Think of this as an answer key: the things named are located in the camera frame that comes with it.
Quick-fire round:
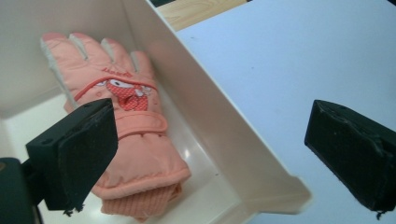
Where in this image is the pink winter glove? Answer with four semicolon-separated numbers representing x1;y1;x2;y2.
40;31;191;222

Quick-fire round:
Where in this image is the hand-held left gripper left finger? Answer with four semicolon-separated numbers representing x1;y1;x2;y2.
25;97;120;217

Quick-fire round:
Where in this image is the light blue table mat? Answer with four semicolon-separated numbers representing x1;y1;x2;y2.
176;0;396;224

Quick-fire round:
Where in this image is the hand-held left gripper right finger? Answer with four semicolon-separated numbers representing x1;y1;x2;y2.
304;99;396;220

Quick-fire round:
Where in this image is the white box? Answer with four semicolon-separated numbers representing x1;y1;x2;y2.
0;0;312;224

